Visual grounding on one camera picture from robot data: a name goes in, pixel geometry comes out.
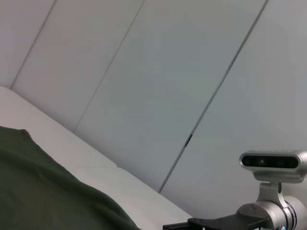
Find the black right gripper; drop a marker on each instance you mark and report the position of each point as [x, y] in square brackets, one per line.
[211, 225]

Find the dark green FREE t-shirt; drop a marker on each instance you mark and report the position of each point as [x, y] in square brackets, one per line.
[36, 187]

